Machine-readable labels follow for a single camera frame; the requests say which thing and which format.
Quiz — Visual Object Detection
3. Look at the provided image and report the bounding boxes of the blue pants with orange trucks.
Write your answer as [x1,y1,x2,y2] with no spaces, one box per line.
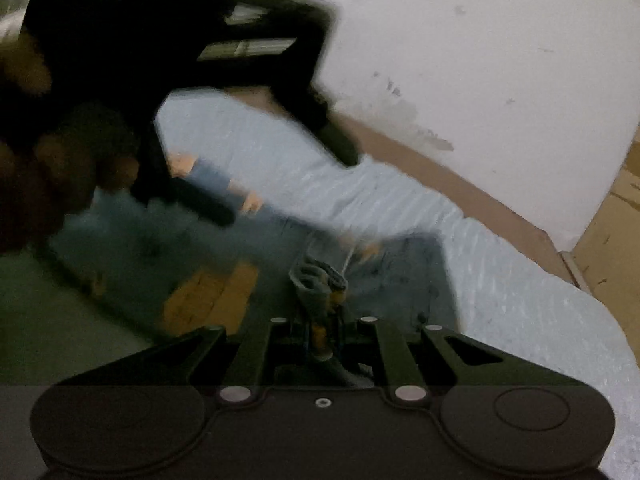
[49,154,461,391]

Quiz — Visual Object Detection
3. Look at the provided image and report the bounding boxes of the metal scrollwork headboard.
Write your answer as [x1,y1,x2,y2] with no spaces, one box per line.
[1,0,307,72]

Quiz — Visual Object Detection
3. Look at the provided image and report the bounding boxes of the light blue textured bedspread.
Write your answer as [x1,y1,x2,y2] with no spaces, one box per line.
[157,92,639,479]

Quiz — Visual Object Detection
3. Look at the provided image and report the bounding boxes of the light wooden wardrobe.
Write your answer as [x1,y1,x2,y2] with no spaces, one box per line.
[562,136,640,354]

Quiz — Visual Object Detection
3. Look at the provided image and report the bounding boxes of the brown wooden bed frame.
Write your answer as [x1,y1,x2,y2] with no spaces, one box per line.
[234,86,582,291]

